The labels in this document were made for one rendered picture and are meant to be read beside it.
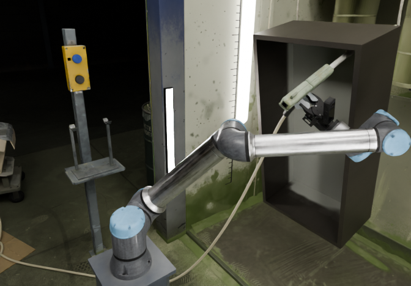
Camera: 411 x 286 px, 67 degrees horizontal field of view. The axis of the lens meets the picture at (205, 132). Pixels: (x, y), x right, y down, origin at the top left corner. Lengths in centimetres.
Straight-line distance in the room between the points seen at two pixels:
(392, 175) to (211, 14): 189
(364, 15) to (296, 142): 186
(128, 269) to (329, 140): 100
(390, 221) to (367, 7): 166
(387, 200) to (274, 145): 184
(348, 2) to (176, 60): 148
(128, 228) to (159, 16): 124
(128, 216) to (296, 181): 148
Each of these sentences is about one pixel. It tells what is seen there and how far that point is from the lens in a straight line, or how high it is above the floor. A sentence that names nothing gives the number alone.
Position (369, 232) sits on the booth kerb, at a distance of 291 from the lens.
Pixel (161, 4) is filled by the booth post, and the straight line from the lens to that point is 202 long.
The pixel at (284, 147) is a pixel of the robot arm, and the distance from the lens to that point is 115.
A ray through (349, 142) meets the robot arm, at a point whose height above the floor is 133.
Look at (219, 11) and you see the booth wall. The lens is 228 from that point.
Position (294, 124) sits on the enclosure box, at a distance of 227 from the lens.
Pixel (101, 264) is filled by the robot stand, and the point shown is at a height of 64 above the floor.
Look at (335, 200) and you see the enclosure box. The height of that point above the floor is 53.
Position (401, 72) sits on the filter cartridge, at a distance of 269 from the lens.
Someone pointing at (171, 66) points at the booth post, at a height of 141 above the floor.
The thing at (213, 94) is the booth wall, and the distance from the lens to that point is 233.
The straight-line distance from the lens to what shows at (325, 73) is 143.
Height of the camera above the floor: 175
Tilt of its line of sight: 21 degrees down
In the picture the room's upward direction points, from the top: 1 degrees clockwise
